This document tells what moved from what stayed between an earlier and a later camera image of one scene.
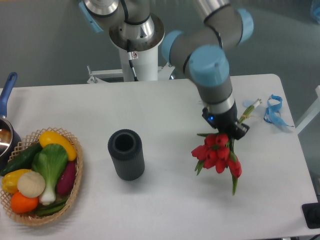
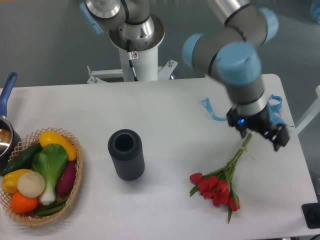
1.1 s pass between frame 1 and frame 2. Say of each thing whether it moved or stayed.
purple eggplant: stayed
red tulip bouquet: moved
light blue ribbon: stayed
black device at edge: stayed
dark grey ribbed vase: stayed
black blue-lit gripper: moved
